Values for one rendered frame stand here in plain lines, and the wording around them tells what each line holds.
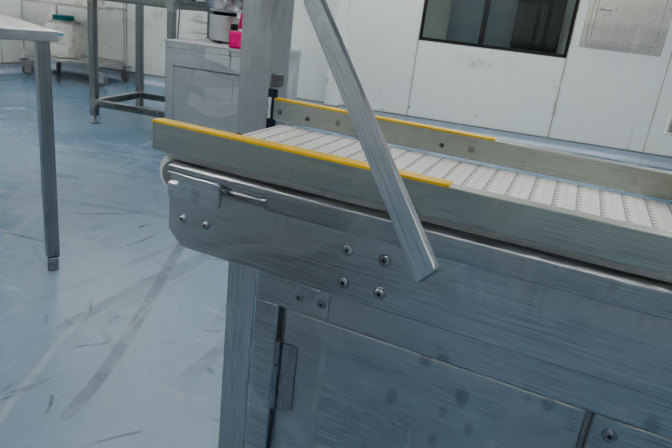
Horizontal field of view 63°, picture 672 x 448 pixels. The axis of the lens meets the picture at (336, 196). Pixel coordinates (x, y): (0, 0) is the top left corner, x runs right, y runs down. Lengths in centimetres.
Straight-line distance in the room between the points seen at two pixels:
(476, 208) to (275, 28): 50
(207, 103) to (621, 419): 288
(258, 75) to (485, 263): 52
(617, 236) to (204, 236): 42
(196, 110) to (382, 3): 295
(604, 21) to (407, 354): 518
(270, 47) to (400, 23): 487
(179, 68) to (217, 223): 271
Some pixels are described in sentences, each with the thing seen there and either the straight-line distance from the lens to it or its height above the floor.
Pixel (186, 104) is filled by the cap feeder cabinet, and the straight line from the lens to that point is 333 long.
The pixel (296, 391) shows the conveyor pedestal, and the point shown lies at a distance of 74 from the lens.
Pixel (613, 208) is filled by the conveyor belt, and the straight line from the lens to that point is 70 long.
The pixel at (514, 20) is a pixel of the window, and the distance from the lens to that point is 566.
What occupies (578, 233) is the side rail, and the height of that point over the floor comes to 85.
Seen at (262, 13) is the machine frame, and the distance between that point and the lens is 90.
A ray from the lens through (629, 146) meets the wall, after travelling 588.
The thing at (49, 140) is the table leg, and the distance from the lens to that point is 211.
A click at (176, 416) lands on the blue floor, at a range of 155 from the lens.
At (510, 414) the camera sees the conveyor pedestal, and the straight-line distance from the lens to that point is 66.
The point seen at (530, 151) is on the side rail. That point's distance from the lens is 77.
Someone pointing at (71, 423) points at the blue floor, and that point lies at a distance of 157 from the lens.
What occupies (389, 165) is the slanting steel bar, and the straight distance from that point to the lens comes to 44.
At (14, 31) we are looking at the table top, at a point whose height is 84.
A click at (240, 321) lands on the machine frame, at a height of 45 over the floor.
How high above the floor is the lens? 100
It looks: 18 degrees down
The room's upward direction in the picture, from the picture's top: 7 degrees clockwise
